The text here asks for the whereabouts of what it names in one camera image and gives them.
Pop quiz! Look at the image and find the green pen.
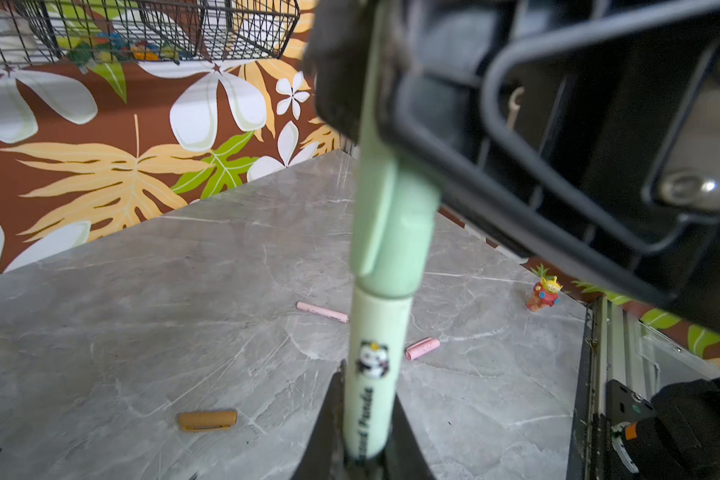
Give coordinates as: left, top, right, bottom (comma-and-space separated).
342, 286, 412, 461

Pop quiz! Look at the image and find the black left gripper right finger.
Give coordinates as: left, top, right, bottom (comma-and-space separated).
386, 397, 435, 480

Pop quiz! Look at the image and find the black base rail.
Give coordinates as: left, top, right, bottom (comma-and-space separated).
566, 297, 720, 479

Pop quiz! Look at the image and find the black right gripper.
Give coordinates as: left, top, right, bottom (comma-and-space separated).
377, 1, 720, 334

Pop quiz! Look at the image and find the small red yellow toy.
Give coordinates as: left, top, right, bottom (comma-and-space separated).
526, 277, 562, 312

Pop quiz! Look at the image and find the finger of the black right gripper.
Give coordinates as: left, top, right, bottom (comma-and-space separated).
303, 0, 375, 141

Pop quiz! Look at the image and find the black wire basket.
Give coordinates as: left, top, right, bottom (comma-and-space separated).
0, 0, 301, 67

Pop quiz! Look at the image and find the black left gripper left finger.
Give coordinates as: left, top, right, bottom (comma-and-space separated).
292, 360, 347, 480

